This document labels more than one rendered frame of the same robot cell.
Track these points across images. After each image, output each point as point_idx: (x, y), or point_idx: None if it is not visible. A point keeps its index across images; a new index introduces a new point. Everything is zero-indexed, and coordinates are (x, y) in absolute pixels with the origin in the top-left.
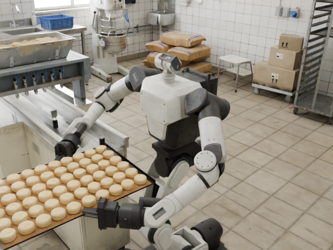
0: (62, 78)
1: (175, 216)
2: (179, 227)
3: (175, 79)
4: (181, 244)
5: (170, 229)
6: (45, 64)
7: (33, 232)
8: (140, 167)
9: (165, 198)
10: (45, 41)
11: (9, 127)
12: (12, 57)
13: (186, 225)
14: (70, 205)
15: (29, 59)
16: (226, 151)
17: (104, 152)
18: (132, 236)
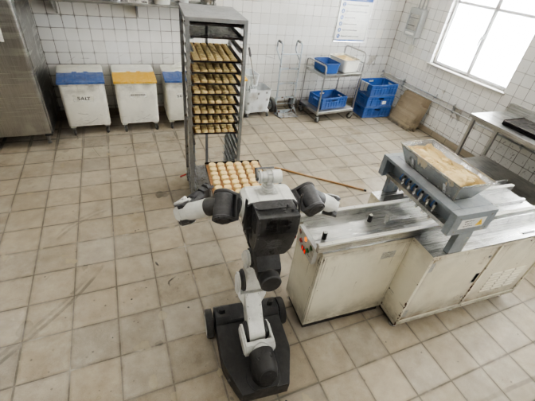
0: (435, 212)
1: (339, 394)
2: (318, 388)
3: (270, 195)
4: (247, 318)
5: (237, 283)
6: (423, 184)
7: (209, 172)
8: (448, 396)
9: (182, 198)
10: (452, 173)
11: (377, 200)
12: (412, 160)
13: (320, 399)
14: (217, 181)
15: (423, 172)
16: (182, 214)
17: None
18: (318, 339)
